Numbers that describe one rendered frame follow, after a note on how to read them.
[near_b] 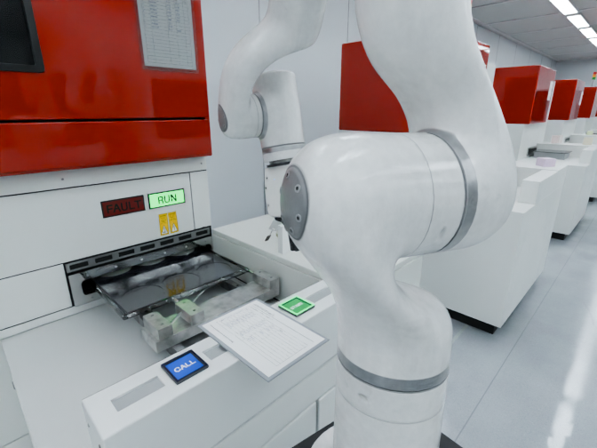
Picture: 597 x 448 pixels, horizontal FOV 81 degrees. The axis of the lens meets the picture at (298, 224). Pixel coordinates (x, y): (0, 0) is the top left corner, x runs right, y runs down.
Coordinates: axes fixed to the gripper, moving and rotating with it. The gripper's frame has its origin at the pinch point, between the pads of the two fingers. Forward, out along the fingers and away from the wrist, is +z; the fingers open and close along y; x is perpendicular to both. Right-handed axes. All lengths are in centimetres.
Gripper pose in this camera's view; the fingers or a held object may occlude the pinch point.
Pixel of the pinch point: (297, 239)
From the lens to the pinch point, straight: 70.2
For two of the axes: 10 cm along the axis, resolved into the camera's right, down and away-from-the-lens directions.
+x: 7.0, -2.2, 6.8
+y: 7.0, 0.1, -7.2
